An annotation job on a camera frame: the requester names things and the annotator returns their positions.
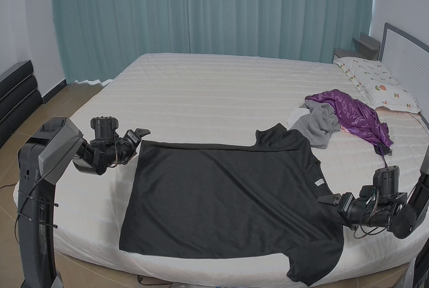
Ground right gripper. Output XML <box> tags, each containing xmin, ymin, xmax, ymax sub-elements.
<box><xmin>316</xmin><ymin>192</ymin><xmax>373</xmax><ymax>227</ymax></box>

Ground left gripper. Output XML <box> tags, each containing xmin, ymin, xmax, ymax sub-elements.
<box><xmin>116</xmin><ymin>127</ymin><xmax>151</xmax><ymax>165</ymax></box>

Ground black T-shirt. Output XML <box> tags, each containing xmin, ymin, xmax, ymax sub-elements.
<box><xmin>119</xmin><ymin>123</ymin><xmax>346</xmax><ymax>287</ymax></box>

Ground bed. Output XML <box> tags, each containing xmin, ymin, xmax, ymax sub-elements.
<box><xmin>13</xmin><ymin>22</ymin><xmax>429</xmax><ymax>287</ymax></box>

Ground grey garment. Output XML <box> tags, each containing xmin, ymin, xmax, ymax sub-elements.
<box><xmin>292</xmin><ymin>102</ymin><xmax>341</xmax><ymax>149</ymax></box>

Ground white garment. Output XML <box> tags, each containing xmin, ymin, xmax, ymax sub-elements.
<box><xmin>288</xmin><ymin>108</ymin><xmax>310</xmax><ymax>128</ymax></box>

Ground purple satin garment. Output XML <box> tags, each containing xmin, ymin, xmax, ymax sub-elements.
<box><xmin>305</xmin><ymin>89</ymin><xmax>393</xmax><ymax>168</ymax></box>

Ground blue-green curtain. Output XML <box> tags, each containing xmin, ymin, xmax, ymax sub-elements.
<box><xmin>187</xmin><ymin>0</ymin><xmax>374</xmax><ymax>63</ymax></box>
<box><xmin>52</xmin><ymin>0</ymin><xmax>190</xmax><ymax>84</ymax></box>

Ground white printed pillow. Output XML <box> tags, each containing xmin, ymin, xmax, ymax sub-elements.
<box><xmin>333</xmin><ymin>56</ymin><xmax>422</xmax><ymax>113</ymax></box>

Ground black chest of drawers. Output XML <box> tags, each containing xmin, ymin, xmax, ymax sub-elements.
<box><xmin>0</xmin><ymin>60</ymin><xmax>42</xmax><ymax>148</ymax></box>

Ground grey bedside table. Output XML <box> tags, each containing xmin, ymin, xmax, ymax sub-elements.
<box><xmin>333</xmin><ymin>32</ymin><xmax>381</xmax><ymax>63</ymax></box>

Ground black cable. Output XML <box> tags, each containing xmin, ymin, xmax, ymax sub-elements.
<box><xmin>352</xmin><ymin>223</ymin><xmax>389</xmax><ymax>237</ymax></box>

